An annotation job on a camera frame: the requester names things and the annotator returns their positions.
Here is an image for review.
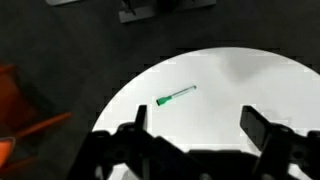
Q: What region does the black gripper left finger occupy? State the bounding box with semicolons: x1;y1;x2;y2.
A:
134;104;150;135

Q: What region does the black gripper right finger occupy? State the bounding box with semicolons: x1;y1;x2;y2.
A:
239;105;272;152

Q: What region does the green capped marker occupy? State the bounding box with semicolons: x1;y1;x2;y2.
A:
155;85;198;108

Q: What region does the grey metal floor plate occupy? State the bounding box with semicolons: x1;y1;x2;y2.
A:
118;0;156;24
44;0;82;6

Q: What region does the orange chair with wooden legs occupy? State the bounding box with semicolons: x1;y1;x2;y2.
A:
0;62;73;169

